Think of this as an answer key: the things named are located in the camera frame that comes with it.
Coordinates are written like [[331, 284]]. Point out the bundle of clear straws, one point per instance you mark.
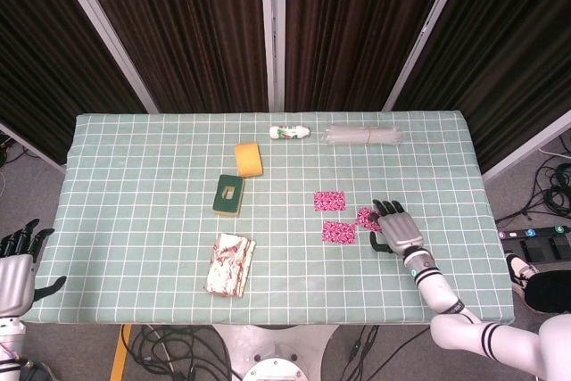
[[361, 135]]

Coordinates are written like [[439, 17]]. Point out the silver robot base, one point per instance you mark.
[[272, 350]]

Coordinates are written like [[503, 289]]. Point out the pink patterned packet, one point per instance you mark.
[[339, 233], [329, 201], [363, 217]]

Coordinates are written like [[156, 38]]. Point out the black foot pedal unit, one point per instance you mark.
[[546, 245]]

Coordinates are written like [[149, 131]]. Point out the silver foil bag red print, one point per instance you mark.
[[228, 271]]

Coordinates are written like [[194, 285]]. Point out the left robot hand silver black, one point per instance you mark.
[[13, 278]]

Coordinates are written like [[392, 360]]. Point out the white partition frame post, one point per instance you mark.
[[105, 33], [273, 33], [426, 37]]

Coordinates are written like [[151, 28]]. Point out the yellow sponge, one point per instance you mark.
[[249, 160]]

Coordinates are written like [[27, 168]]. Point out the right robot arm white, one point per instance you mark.
[[435, 285]]

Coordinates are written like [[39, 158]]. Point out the green-topped sponge with hole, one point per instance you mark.
[[223, 204]]

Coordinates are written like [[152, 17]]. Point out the yellow floor tape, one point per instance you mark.
[[120, 352]]

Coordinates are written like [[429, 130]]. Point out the dark brown curtain panel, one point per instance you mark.
[[513, 51], [40, 42], [178, 28], [352, 28]]

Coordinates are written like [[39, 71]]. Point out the white partition base rail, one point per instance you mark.
[[31, 146], [526, 146]]

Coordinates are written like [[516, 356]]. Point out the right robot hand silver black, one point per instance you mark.
[[401, 231]]

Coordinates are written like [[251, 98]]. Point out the black trouser leg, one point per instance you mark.
[[551, 294]]

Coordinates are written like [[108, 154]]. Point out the green checked tablecloth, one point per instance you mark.
[[134, 238]]

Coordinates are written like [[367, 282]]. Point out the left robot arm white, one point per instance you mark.
[[9, 345]]

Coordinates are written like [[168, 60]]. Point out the small white bottle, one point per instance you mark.
[[289, 132]]

